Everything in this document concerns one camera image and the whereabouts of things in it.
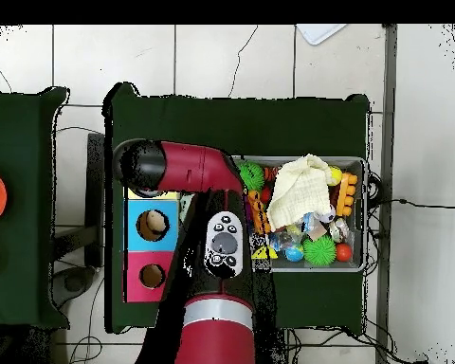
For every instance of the orange toy building brick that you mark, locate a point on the orange toy building brick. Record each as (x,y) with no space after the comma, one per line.
(347,195)
(259,212)

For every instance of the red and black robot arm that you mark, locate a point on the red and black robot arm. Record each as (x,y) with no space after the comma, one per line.
(197,170)

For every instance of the wooden box with three holes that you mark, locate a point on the wooden box with three holes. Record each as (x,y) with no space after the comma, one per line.
(136,242)

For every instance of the green spiky rubber ball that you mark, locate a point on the green spiky rubber ball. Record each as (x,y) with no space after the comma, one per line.
(253,176)
(319,250)

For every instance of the cream knitted cloth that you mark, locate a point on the cream knitted cloth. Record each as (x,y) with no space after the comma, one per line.
(299,193)

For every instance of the dark green table cloth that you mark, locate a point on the dark green table cloth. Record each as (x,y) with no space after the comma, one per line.
(22,151)
(250,125)

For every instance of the white tray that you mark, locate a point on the white tray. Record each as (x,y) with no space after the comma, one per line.
(318,32)

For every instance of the grey metal bar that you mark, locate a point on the grey metal bar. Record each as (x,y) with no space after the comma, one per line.
(388,76)

